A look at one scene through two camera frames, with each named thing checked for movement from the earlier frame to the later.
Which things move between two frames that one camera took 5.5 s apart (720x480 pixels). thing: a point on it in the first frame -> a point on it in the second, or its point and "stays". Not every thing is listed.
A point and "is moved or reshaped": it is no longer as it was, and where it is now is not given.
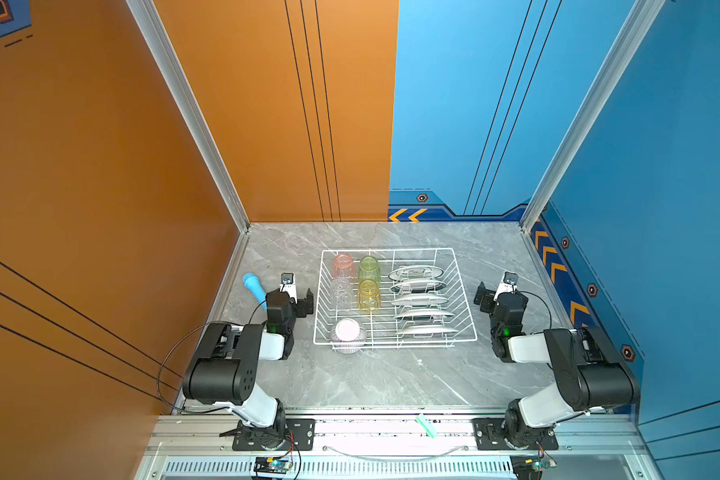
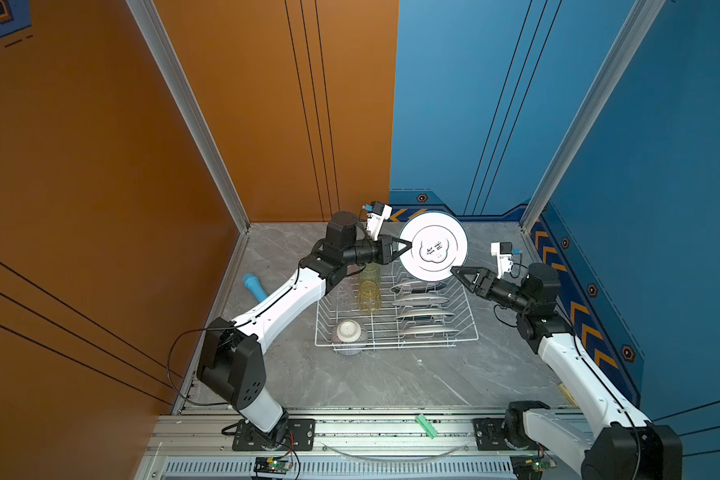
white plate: (414, 272) is moved or reshaped
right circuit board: (530, 467) stays
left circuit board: (268, 465) stays
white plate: (420, 300) stays
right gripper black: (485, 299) -> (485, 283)
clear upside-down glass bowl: (348, 337) stays
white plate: (426, 313) stays
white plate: (426, 329) stays
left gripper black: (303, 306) -> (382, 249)
